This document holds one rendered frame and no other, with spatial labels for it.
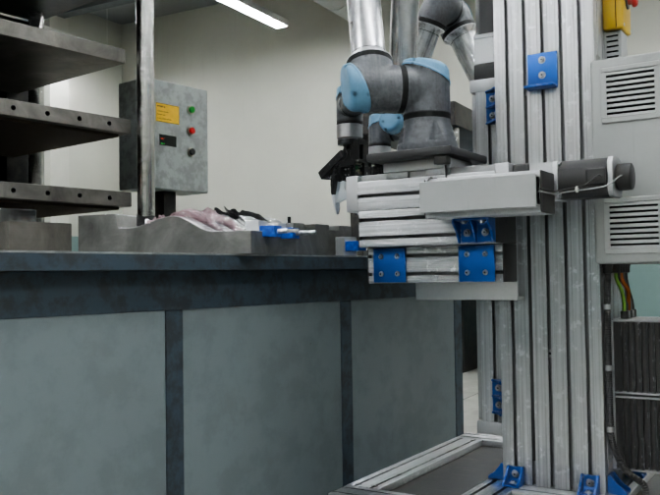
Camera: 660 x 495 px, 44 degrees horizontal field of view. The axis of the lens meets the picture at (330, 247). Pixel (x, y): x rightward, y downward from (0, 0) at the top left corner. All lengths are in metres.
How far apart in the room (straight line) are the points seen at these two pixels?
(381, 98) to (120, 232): 0.73
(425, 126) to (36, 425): 1.08
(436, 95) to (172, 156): 1.35
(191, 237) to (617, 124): 1.03
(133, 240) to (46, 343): 0.49
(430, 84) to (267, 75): 8.48
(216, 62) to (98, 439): 9.38
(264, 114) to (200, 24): 1.64
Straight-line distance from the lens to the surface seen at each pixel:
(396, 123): 2.55
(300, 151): 10.00
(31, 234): 1.85
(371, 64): 1.99
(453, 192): 1.78
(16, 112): 2.67
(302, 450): 2.24
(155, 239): 2.06
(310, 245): 2.26
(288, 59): 10.32
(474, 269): 1.93
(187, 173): 3.12
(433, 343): 2.75
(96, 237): 2.16
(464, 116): 6.52
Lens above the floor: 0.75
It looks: 2 degrees up
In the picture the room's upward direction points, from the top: 1 degrees counter-clockwise
